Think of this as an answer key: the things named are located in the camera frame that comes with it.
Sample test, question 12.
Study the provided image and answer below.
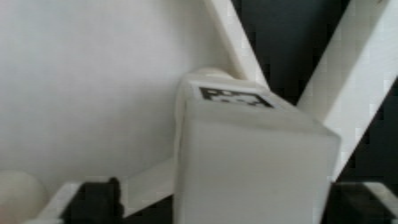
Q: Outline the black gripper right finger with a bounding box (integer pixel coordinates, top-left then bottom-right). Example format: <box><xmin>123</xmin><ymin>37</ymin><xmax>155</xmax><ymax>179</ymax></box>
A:
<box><xmin>326</xmin><ymin>182</ymin><xmax>398</xmax><ymax>224</ymax></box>

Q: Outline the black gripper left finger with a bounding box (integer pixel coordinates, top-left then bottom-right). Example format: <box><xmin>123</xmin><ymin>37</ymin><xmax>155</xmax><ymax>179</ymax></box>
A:
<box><xmin>24</xmin><ymin>176</ymin><xmax>127</xmax><ymax>224</ymax></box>

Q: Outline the white table leg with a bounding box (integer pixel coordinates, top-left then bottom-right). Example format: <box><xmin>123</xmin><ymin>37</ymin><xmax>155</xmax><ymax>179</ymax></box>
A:
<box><xmin>175</xmin><ymin>69</ymin><xmax>340</xmax><ymax>224</ymax></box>

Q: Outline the white square tabletop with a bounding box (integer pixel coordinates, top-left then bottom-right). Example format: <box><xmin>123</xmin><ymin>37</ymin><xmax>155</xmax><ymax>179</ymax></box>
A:
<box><xmin>0</xmin><ymin>0</ymin><xmax>269</xmax><ymax>224</ymax></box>

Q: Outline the white U-shaped obstacle wall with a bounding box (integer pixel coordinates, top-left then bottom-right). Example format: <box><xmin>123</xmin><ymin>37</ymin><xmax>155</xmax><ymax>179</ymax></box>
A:
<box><xmin>297</xmin><ymin>0</ymin><xmax>398</xmax><ymax>179</ymax></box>

